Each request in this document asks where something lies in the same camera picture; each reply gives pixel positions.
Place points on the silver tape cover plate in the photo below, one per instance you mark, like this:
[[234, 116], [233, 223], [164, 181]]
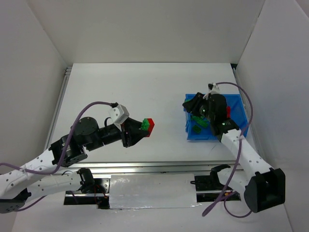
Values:
[[152, 191]]

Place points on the red flower lego piece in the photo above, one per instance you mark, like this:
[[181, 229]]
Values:
[[228, 110]]

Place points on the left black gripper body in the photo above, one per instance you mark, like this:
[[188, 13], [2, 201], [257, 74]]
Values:
[[127, 136]]

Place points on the green red layered lego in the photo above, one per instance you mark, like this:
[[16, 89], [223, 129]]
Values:
[[147, 125]]

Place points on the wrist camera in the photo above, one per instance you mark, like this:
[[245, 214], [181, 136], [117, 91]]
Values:
[[212, 89], [119, 114]]

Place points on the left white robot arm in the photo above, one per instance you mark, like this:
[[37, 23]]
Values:
[[32, 181]]

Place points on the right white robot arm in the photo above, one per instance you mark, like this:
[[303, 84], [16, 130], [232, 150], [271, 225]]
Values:
[[260, 186]]

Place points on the blue plastic divided bin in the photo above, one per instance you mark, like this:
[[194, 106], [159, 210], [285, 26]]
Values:
[[214, 131]]

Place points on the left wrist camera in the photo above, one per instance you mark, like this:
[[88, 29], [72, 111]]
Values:
[[119, 114]]

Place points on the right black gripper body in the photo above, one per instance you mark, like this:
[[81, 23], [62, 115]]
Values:
[[197, 104]]

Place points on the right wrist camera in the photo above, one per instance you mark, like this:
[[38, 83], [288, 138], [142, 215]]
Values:
[[212, 89]]

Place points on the green lego in bin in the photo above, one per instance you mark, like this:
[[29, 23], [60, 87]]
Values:
[[196, 129], [200, 121]]

